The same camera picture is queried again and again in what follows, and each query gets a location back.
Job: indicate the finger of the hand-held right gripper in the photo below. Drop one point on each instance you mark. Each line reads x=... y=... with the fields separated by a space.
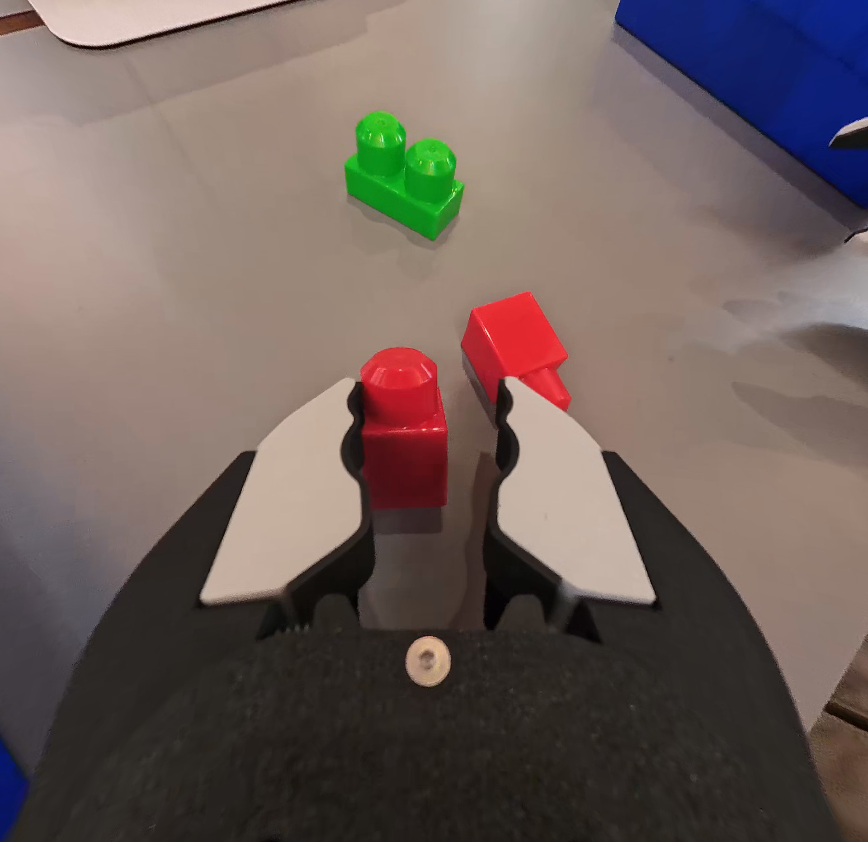
x=855 y=134

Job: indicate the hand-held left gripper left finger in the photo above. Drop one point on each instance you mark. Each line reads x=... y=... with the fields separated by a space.
x=292 y=503

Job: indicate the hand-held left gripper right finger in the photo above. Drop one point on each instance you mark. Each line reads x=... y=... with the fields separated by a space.
x=570 y=503

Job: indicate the red toy block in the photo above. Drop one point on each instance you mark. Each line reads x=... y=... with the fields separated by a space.
x=404 y=442
x=509 y=333

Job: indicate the green double toy block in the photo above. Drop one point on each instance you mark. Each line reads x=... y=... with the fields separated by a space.
x=404 y=184

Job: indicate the white document stand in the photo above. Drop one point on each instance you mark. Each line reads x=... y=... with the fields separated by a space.
x=163 y=8

